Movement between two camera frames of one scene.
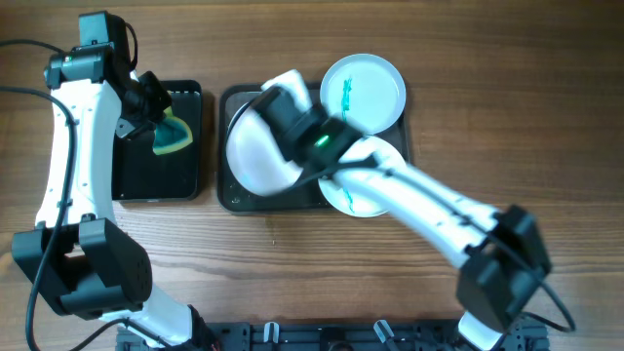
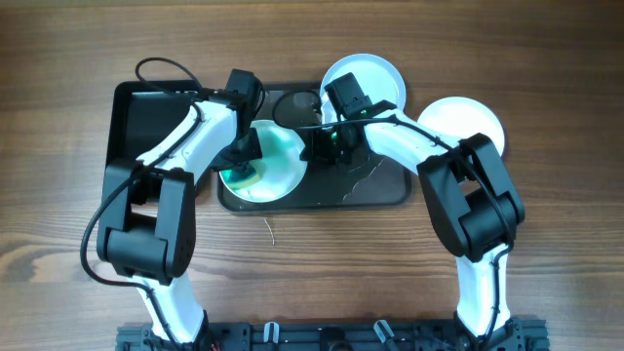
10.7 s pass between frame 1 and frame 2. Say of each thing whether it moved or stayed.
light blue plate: stayed
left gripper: moved
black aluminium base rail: stayed
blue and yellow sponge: moved
